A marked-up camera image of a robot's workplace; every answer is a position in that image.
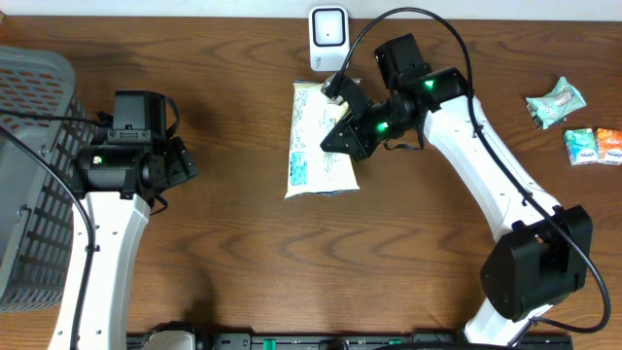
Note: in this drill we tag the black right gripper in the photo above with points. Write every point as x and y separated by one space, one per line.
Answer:
349 142

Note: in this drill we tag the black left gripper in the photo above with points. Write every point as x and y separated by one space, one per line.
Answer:
171 162

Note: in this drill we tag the yellow snack bag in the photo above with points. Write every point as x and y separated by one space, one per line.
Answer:
310 169

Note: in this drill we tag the teal wet wipes pack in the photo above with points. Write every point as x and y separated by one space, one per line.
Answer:
555 106

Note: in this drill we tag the small green tissue pack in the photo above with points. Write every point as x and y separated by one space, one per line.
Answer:
581 146

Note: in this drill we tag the orange tissue pack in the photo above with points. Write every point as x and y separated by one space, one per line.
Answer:
609 145

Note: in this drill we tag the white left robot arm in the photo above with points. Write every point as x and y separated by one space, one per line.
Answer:
107 230

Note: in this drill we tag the white barcode scanner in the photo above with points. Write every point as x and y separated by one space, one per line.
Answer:
329 38

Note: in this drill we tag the grey plastic mesh basket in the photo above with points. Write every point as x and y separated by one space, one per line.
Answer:
40 108

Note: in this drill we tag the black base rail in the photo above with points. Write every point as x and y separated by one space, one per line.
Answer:
231 341

